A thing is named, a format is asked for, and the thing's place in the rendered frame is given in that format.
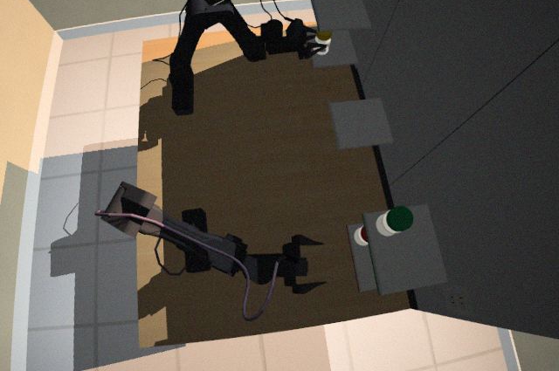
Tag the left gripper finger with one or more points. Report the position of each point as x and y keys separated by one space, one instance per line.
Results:
x=314 y=45
x=307 y=29

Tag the clear glass bottle with yellow cap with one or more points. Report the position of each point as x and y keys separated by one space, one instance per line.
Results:
x=323 y=38

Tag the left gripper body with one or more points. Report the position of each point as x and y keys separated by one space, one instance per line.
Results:
x=293 y=44

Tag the white bottle with green cap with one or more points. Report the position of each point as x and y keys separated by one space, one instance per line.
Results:
x=398 y=219

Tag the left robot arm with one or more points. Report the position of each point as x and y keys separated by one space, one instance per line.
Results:
x=202 y=15

